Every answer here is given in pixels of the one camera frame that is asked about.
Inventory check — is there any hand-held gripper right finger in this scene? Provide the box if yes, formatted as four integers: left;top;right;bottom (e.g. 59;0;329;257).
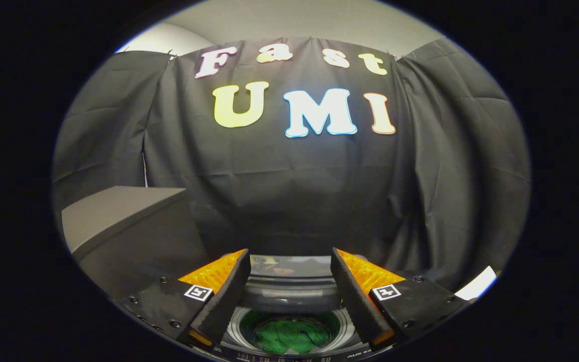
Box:
331;247;473;348

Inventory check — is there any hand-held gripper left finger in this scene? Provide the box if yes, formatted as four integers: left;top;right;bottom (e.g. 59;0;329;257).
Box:
120;249;251;347

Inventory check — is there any dark grey washing machine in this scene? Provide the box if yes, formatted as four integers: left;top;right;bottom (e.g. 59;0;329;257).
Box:
213;304;376;362

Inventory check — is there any green polo shirt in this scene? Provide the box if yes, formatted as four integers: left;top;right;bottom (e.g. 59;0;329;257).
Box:
242;311;340;354

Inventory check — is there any black backdrop cloth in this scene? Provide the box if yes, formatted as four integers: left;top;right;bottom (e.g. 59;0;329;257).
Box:
52;36;531;292

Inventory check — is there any grey cabinet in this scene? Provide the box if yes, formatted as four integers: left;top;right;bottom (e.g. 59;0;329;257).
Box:
61;186;211;303

